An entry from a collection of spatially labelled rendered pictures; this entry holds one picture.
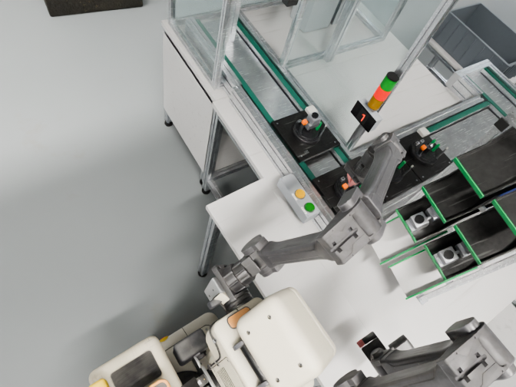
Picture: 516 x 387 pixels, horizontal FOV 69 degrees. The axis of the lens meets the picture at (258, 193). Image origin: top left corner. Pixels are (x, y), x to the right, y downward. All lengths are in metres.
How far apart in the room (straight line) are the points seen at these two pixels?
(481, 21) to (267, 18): 1.91
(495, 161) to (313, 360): 0.74
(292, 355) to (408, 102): 1.77
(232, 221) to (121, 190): 1.20
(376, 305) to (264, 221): 0.56
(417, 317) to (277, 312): 0.90
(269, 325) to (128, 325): 1.46
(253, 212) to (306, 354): 0.82
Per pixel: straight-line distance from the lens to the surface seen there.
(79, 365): 2.31
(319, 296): 1.55
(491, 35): 3.75
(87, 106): 3.07
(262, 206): 1.63
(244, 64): 2.07
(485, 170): 1.22
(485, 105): 2.58
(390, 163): 1.03
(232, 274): 1.09
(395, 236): 1.55
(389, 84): 1.50
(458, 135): 2.32
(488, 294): 1.97
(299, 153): 1.69
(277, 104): 1.92
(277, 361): 0.95
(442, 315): 1.79
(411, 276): 1.56
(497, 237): 1.34
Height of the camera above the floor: 2.26
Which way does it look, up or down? 58 degrees down
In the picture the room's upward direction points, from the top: 23 degrees clockwise
